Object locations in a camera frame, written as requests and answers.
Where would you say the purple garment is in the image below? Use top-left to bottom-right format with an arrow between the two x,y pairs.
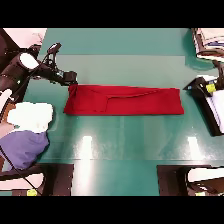
0,129 -> 50,172

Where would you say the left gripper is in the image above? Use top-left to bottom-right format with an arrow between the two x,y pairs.
62,70 -> 79,87

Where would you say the red T-shirt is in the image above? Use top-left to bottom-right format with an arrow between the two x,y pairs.
63,83 -> 185,117

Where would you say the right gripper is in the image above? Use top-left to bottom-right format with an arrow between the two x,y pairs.
182,76 -> 215,99

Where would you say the black cable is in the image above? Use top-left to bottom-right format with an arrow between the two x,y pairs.
0,143 -> 44,196

